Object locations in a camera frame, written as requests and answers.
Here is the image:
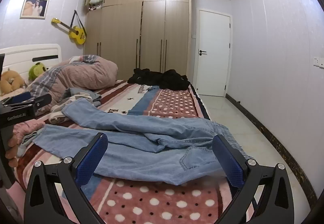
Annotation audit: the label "black clothes pile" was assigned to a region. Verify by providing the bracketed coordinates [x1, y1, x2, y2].
[127, 68, 190, 91]

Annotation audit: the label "beige wooden wardrobe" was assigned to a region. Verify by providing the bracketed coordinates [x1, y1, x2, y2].
[83, 0, 192, 79]

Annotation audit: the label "striped polka dot blanket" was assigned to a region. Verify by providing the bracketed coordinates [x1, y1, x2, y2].
[8, 82, 234, 223]

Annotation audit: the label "green plush toy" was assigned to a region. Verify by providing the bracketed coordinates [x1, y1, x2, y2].
[29, 62, 49, 81]

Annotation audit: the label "yellow ukulele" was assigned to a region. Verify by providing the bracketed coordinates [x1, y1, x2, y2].
[51, 10, 87, 45]

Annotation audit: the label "framed portrait photo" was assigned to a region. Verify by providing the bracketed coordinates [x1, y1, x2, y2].
[20, 0, 49, 19]

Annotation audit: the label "person's left hand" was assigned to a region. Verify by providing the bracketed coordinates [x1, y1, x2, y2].
[5, 135, 18, 168]

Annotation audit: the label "light blue denim pants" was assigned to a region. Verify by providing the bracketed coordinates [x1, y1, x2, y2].
[34, 99, 240, 186]

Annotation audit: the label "white headboard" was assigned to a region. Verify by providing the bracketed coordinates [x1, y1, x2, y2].
[1, 44, 62, 84]

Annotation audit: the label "cream patterned folded garment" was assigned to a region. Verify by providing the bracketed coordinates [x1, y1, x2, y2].
[48, 94, 94, 124]

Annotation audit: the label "brown teddy bear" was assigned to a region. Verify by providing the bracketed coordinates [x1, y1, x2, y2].
[1, 70, 25, 96]

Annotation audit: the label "pink plaid comforter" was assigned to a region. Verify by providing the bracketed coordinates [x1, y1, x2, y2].
[26, 55, 118, 116]

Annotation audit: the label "grey folded garment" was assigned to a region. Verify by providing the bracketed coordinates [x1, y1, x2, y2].
[60, 87, 102, 107]

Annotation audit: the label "pink garment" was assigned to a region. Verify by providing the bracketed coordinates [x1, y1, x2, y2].
[13, 119, 45, 144]

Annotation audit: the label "white bedroom door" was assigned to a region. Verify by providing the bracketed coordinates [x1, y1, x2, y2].
[195, 10, 231, 97]

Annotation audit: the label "white wall socket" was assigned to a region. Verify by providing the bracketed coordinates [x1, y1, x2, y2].
[313, 57, 324, 69]

